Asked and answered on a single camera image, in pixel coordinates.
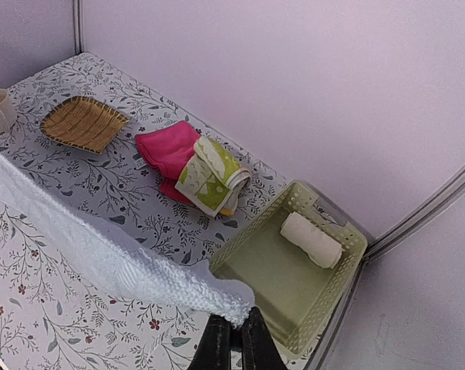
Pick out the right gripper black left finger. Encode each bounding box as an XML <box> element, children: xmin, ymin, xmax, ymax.
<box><xmin>187</xmin><ymin>314</ymin><xmax>232</xmax><ymax>370</ymax></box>

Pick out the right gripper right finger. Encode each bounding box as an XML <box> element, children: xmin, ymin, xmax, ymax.
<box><xmin>241</xmin><ymin>307</ymin><xmax>287</xmax><ymax>370</ymax></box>

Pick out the cream towel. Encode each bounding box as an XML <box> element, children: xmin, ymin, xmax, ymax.
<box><xmin>280</xmin><ymin>212</ymin><xmax>342</xmax><ymax>269</ymax></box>

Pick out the light blue towel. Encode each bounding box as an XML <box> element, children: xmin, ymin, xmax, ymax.
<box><xmin>0</xmin><ymin>154</ymin><xmax>254</xmax><ymax>326</ymax></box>

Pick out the green plastic basket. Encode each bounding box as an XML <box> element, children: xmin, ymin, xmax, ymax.
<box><xmin>210</xmin><ymin>181</ymin><xmax>367</xmax><ymax>359</ymax></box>

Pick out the floral tablecloth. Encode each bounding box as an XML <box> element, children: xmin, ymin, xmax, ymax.
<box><xmin>0</xmin><ymin>53</ymin><xmax>286</xmax><ymax>369</ymax></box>

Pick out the yellow green patterned towel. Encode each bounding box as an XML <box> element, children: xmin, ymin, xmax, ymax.
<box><xmin>174</xmin><ymin>136</ymin><xmax>251</xmax><ymax>217</ymax></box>

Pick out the pink towel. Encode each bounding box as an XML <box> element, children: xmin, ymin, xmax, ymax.
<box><xmin>135</xmin><ymin>121</ymin><xmax>200</xmax><ymax>204</ymax></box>

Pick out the woven bamboo tray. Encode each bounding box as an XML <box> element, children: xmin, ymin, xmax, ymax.
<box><xmin>39</xmin><ymin>96</ymin><xmax>130</xmax><ymax>154</ymax></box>

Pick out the left aluminium post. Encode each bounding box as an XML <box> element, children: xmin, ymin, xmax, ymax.
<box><xmin>72</xmin><ymin>0</ymin><xmax>83</xmax><ymax>55</ymax></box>

